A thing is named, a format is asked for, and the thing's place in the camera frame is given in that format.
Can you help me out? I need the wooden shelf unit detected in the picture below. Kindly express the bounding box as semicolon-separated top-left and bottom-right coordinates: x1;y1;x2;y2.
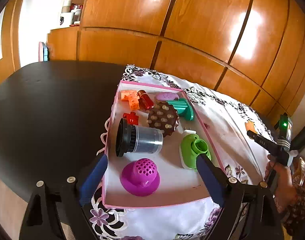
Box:
0;0;25;90

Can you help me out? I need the red translucent plastic piece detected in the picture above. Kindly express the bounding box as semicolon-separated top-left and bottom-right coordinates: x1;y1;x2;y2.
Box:
138;89;154;110

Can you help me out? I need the magenta perforated cap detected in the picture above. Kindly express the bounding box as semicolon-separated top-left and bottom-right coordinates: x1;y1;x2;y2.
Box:
120;157;161;197

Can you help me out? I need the pink and blue flat case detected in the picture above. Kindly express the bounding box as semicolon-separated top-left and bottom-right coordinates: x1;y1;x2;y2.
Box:
38;42;50;62

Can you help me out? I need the black chair back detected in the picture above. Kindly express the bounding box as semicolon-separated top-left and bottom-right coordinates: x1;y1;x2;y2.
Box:
290;127;305;153

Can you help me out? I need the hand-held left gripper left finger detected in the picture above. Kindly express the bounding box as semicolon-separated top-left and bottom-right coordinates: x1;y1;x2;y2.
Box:
19;152;108;240

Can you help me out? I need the grey canister with black lid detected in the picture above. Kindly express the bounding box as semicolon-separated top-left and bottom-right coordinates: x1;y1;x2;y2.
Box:
116;117;163;157

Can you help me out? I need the pink cardboard box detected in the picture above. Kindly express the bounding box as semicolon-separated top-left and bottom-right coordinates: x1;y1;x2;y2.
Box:
103;79;228;208

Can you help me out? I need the person's right forearm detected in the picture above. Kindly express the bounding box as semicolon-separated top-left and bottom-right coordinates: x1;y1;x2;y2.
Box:
280;185;305;235

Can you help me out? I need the wooden wardrobe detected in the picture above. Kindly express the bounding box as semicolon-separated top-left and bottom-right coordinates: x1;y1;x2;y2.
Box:
46;0;305;130

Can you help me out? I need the white embroidered floral tablecloth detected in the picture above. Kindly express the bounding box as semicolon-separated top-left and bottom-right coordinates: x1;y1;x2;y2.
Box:
89;64;280;240

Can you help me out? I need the purple oval soap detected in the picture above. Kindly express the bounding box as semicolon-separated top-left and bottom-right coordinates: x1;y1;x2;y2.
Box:
154;92;179;103

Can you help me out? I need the gold ornate chair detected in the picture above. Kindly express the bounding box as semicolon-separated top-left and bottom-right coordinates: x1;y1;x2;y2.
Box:
292;157;305;180

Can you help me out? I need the person's right hand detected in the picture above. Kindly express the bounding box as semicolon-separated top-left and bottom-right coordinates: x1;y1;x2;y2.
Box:
264;154;296;213

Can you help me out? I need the light green plastic holder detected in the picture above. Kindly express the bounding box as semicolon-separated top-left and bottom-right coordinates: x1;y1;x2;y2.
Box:
179;129;211;171

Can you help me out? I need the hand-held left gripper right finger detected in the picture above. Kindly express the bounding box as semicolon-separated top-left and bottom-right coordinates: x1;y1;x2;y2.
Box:
196;154;285;240

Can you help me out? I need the teal plastic stand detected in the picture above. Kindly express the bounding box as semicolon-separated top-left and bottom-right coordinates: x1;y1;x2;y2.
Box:
166;98;194;121

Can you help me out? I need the red cross-shaped toy piece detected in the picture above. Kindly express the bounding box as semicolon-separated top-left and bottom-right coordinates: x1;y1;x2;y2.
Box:
123;112;139;125

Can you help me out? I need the white jar with red lid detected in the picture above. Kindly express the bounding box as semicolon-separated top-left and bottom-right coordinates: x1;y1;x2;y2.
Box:
71;4;83;27

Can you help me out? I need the small orange figure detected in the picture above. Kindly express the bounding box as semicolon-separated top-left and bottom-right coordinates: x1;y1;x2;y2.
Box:
245;120;258;133

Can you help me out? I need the brown studded round disc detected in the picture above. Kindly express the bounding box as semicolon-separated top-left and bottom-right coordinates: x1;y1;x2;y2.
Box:
147;102;180;137

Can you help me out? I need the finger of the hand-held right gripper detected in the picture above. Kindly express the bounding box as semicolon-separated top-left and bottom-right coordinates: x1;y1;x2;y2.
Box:
247;130;277;153

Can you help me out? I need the orange toy brick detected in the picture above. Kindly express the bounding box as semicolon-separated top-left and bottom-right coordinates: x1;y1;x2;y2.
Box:
121;89;139;111

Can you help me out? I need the stack of white round boxes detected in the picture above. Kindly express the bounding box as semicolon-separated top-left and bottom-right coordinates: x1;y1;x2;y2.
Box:
60;0;73;27

